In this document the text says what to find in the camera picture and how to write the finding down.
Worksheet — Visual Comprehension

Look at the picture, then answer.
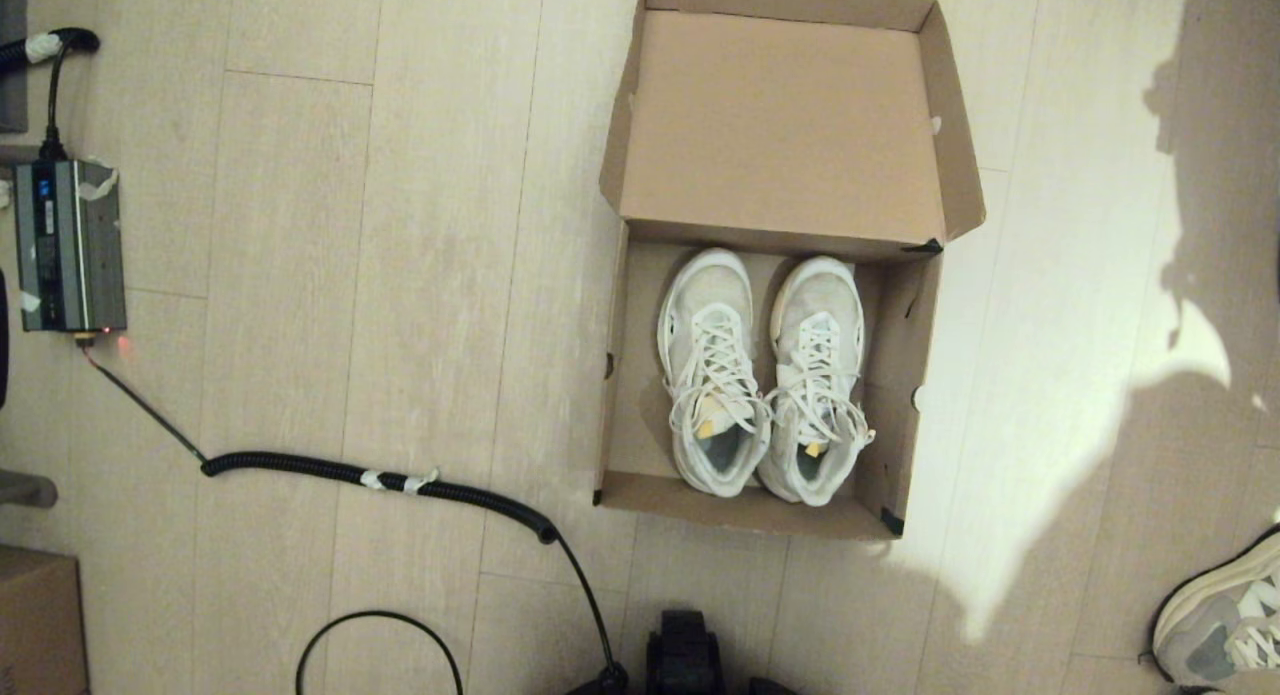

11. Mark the grey power inverter box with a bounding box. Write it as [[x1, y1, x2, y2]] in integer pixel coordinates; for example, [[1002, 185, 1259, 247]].
[[14, 158, 128, 334]]

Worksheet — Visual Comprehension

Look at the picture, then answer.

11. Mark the brown cardboard shoe box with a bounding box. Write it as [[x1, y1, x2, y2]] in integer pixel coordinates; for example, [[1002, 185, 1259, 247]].
[[592, 0, 987, 542]]

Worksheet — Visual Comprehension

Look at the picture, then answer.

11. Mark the plain brown cardboard carton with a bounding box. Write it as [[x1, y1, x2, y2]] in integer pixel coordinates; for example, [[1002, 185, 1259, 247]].
[[0, 545, 91, 695]]

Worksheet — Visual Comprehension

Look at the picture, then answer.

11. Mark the grey beige chunky sneaker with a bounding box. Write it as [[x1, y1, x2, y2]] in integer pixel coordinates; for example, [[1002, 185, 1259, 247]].
[[1150, 525, 1280, 692]]

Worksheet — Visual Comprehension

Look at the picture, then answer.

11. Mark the thin black looped cable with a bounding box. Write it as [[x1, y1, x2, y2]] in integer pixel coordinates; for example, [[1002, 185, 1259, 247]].
[[295, 610, 466, 695]]

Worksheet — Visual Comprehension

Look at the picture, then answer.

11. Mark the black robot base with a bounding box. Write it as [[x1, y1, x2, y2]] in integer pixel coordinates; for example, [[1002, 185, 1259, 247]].
[[565, 608, 801, 695]]

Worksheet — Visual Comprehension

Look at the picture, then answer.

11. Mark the black plug cable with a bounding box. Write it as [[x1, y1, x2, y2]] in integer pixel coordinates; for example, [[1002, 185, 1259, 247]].
[[0, 27, 101, 164]]

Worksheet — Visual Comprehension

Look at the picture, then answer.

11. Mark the white lace-up sneaker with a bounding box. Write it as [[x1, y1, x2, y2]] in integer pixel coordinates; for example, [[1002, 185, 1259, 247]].
[[757, 256, 876, 507], [657, 248, 773, 498]]

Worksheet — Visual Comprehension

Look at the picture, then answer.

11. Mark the dark grey panel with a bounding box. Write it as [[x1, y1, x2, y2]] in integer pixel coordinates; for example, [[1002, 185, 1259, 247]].
[[0, 0, 29, 134]]

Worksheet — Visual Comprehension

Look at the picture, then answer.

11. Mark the grey furniture foot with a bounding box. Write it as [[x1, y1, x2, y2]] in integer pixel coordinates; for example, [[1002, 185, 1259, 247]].
[[0, 468, 58, 509]]

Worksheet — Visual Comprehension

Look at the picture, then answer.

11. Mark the thin red black wire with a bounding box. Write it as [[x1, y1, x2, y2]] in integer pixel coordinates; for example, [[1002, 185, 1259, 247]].
[[78, 333, 208, 466]]

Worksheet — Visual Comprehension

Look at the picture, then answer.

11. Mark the black corrugated cable conduit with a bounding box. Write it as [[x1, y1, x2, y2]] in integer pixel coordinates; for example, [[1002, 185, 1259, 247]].
[[200, 452, 629, 695]]

